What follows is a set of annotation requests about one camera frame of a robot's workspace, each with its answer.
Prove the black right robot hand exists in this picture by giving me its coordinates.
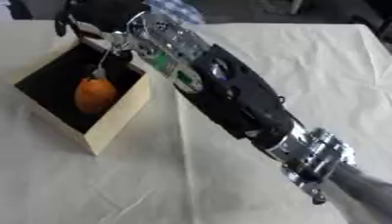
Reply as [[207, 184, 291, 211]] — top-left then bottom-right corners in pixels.
[[53, 0, 151, 81]]

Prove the tan cardboard box black inside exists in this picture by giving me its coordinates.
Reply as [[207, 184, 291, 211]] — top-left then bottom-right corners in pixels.
[[12, 37, 153, 156]]

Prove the blue white checked fabric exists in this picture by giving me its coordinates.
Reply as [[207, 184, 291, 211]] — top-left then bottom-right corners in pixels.
[[143, 0, 207, 25]]

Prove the orange toy fruit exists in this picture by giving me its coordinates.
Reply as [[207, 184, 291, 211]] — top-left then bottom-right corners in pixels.
[[73, 76, 120, 115]]

